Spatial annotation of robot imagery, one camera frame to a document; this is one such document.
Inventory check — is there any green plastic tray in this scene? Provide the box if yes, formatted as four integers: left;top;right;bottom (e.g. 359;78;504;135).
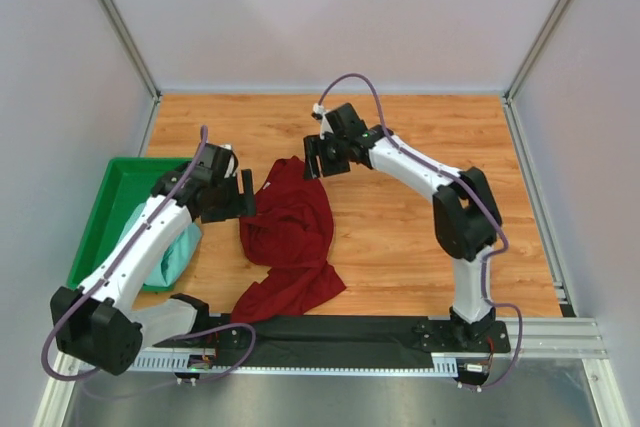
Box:
67;157;188;289

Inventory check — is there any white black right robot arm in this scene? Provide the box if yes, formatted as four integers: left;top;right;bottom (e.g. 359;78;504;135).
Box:
303;103;502;351

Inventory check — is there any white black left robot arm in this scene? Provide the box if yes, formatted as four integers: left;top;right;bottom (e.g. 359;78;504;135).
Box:
41;143;256;375

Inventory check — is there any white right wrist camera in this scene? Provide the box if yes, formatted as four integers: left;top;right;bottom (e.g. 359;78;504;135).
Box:
312;103;333;140

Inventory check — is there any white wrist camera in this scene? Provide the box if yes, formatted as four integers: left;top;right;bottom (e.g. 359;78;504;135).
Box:
312;103;333;140
221;144;239;179

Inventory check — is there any right aluminium corner post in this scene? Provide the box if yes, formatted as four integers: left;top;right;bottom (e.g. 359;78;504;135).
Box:
503;0;607;103

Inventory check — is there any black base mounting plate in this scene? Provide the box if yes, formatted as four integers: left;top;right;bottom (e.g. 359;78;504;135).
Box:
158;315;511;370

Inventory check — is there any light teal t-shirt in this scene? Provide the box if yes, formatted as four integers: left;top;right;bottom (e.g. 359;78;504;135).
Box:
144;223;202;292

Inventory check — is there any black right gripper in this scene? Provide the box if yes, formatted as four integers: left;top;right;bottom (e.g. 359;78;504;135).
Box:
303;133;350;181

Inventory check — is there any slotted white cable duct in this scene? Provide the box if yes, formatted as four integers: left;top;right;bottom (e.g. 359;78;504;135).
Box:
134;354;459;376

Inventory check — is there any aluminium frame rail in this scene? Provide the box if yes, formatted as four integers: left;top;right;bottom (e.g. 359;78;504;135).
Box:
499;316;609;359

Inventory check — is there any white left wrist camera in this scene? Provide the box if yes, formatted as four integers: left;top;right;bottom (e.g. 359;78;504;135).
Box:
221;144;239;179

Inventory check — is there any aluminium corner post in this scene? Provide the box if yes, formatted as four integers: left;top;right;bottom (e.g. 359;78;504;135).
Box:
97;0;161;100
503;0;607;103

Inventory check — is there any dark red t-shirt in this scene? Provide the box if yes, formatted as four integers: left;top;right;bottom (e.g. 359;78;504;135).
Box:
231;156;346;323

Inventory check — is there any left aluminium corner post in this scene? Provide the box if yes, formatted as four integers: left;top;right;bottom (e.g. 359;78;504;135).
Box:
97;0;161;100

